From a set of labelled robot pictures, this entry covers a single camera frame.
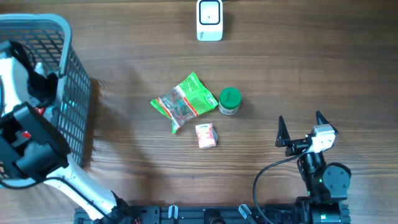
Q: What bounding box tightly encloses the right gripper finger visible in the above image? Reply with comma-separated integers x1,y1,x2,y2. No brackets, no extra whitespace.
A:
275,116,291,147
315,110,338,135

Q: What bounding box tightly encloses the green lid jar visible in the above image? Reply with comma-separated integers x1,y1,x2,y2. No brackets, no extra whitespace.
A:
218,87,242,116

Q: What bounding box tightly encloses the orange Kleenex tissue pack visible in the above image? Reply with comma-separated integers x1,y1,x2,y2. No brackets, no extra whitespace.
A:
195,123,218,149

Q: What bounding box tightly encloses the green Haribo candy bag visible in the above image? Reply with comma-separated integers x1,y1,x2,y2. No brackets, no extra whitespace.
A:
150,72,218,134

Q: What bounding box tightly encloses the red Nescafe coffee stick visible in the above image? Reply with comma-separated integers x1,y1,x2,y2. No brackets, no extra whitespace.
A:
21,107,46,139

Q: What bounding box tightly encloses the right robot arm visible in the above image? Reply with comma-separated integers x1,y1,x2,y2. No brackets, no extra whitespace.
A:
275,111,351,203

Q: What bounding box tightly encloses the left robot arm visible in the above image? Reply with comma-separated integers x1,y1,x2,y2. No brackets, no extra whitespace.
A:
1,102,138,223

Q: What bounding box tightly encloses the white barcode scanner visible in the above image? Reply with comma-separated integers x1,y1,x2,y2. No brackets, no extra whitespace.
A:
196,0,223,42

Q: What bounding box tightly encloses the grey plastic shopping basket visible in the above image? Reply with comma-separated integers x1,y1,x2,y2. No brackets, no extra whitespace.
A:
1,14,91,166

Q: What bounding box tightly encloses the black right camera cable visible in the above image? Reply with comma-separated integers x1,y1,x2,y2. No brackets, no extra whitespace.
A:
252,144,312,224

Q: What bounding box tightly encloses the black camera cable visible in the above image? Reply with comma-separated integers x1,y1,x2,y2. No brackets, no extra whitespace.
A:
0,177,116,224
252,144,312,224

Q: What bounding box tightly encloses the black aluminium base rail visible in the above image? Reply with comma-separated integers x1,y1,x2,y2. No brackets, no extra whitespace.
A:
73,202,351,224

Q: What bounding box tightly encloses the black left camera cable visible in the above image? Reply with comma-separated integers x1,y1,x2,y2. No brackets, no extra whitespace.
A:
0,177,116,224

